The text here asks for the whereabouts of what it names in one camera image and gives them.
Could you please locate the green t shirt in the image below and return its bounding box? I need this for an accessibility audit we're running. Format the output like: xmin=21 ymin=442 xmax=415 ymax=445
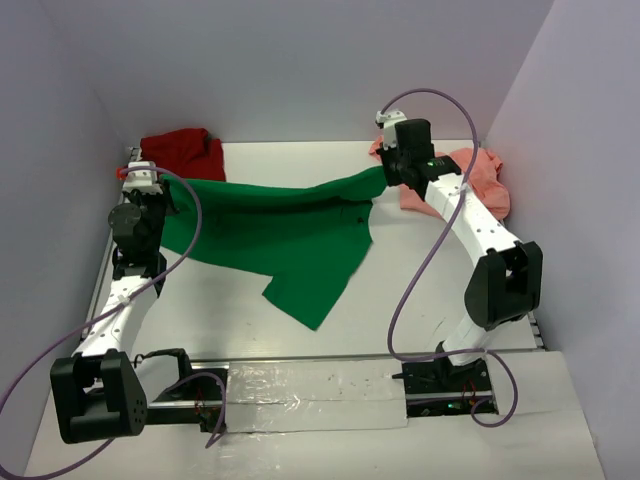
xmin=161 ymin=167 xmax=387 ymax=330

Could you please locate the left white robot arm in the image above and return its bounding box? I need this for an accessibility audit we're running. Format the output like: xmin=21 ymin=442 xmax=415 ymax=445
xmin=50 ymin=181 xmax=175 ymax=444

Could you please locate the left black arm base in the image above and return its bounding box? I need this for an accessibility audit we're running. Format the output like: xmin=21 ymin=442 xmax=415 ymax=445
xmin=132 ymin=348 xmax=229 ymax=435

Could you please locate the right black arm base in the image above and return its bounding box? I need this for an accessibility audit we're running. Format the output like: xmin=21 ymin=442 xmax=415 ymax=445
xmin=391 ymin=359 xmax=497 ymax=418

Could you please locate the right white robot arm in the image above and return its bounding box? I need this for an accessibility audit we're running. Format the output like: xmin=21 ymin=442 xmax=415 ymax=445
xmin=376 ymin=110 xmax=543 ymax=391

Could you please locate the salmon pink t shirt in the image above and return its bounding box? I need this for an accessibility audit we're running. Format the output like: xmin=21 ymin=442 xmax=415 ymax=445
xmin=399 ymin=148 xmax=511 ymax=221

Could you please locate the red t shirt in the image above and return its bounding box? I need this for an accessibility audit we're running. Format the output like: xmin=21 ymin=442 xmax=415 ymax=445
xmin=140 ymin=128 xmax=226 ymax=182

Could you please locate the silver tape sheet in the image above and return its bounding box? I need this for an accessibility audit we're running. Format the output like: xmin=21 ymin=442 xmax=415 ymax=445
xmin=226 ymin=359 xmax=408 ymax=433

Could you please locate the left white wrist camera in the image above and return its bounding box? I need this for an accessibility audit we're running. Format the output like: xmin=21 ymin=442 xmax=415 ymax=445
xmin=116 ymin=161 xmax=162 ymax=197

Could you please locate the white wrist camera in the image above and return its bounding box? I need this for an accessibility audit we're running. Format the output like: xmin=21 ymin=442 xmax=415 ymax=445
xmin=116 ymin=161 xmax=162 ymax=197
xmin=375 ymin=110 xmax=407 ymax=149

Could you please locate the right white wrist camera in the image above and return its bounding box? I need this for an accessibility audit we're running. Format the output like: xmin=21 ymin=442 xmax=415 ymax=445
xmin=375 ymin=110 xmax=407 ymax=149

